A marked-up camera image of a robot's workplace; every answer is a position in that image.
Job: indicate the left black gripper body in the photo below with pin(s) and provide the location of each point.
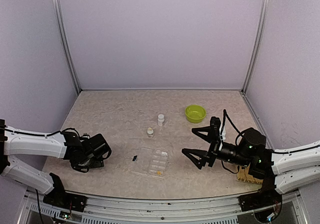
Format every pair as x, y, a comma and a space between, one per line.
94, 163

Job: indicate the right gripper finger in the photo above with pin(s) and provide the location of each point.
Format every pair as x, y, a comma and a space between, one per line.
196, 156
206, 133

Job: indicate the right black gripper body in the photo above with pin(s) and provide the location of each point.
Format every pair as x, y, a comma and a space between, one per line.
213, 150

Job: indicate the clear plastic pill organizer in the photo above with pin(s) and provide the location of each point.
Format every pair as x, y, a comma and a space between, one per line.
150, 161

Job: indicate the large white pill bottle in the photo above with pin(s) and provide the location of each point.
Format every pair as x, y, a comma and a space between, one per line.
160, 120

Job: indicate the small white pill bottle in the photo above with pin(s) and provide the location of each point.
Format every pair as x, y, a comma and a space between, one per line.
150, 132

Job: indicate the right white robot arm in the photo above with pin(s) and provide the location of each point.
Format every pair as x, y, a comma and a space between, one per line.
280, 169

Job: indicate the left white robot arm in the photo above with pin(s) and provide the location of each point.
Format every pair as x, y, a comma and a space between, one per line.
83, 152

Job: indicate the green plastic bowl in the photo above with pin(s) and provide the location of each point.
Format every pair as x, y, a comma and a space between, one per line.
195, 113

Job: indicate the woven bamboo tray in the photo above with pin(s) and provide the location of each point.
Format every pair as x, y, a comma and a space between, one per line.
244, 176

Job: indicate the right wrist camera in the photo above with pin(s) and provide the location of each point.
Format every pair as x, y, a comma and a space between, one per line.
217, 126

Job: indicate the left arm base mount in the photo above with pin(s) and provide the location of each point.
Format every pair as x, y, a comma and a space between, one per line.
58, 197

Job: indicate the aluminium front rail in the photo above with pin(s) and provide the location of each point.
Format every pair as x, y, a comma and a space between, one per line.
112, 210

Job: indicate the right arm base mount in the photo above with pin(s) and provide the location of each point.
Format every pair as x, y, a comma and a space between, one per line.
259, 199

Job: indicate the right aluminium frame post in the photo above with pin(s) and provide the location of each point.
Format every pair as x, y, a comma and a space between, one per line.
256, 46

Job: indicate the aluminium frame post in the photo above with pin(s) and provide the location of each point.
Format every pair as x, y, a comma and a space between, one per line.
256, 46
65, 45

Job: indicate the left aluminium frame post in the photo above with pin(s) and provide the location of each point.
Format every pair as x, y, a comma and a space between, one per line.
65, 45

